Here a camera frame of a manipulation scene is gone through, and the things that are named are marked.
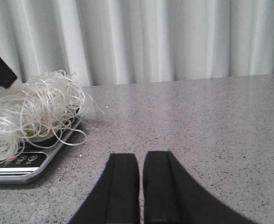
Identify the silver black kitchen scale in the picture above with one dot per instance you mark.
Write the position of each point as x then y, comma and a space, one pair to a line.
31, 163

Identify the white vermicelli bundle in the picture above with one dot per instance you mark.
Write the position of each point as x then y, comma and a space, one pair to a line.
40, 109

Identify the white pleated curtain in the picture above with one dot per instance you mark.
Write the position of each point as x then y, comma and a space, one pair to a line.
136, 41

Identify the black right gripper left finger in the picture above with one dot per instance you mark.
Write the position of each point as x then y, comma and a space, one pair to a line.
115, 197

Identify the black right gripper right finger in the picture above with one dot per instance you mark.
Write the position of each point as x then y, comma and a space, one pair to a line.
172, 195

